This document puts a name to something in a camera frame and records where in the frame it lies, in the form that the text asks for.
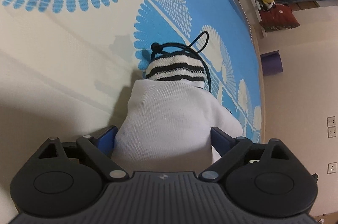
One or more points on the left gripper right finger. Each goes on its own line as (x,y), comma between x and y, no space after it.
(221,141)

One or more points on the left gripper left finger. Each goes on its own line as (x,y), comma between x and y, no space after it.
(104,139)

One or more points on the blue white patterned bedsheet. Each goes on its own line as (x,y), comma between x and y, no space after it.
(67,66)

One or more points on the purple box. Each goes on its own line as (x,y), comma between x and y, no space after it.
(271,63)

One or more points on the dark red patterned cushion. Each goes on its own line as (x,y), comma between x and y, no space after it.
(278,17)

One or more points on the white wall socket middle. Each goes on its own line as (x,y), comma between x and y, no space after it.
(332,132)

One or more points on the striped white knit garment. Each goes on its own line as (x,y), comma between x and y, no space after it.
(170,115)

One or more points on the white wall socket lower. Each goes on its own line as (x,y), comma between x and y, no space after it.
(332,168)

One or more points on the white wall socket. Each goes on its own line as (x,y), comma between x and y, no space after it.
(332,168)
(332,132)
(331,121)

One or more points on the white wall socket upper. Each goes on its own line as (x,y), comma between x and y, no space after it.
(331,121)

